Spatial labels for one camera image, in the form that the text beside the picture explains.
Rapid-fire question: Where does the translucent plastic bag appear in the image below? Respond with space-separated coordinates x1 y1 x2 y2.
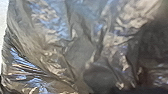
0 0 168 94

